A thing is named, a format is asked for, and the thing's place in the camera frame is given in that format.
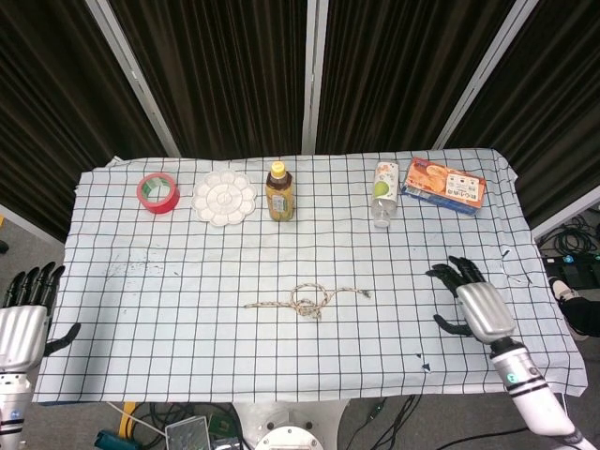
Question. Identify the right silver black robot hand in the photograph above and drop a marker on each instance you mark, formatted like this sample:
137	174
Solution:
485	311

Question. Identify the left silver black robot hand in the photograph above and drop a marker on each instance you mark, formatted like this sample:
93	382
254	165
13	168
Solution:
21	333

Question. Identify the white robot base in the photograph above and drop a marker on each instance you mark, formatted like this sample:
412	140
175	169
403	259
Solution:
290	422

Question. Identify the white sneaker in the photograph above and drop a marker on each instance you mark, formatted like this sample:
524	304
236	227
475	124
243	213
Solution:
562	288

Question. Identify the person leg in black trousers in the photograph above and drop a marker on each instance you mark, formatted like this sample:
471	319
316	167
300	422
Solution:
586	316

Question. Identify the orange and blue snack box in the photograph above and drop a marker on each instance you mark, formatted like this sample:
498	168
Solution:
443	185

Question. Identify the teal tool case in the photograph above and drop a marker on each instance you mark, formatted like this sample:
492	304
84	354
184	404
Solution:
112	441

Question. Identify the clear bottle with apple label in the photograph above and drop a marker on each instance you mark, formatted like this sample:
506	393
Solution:
385	192

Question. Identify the white black-grid tablecloth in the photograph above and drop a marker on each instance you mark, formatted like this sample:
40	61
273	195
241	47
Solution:
211	351

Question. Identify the red tape roll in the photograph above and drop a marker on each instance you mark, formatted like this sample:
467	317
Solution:
164	204

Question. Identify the silver flat device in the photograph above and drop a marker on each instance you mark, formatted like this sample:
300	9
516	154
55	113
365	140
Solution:
187	433

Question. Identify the green circuit board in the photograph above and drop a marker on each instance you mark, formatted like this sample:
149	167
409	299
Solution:
218	424

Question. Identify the dark pleated partition panel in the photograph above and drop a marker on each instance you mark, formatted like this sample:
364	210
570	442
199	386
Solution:
220	70
398	70
553	103
47	117

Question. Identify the yellow-capped tea bottle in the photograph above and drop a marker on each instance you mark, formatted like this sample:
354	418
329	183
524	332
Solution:
280	199

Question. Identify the white flower paint palette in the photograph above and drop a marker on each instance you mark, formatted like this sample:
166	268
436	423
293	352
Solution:
224	199

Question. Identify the white partition base rail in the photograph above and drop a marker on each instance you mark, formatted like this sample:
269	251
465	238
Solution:
33	224
569	213

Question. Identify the white partition frame post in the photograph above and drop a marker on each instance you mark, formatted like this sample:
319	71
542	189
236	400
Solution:
313	79
483	75
136	77

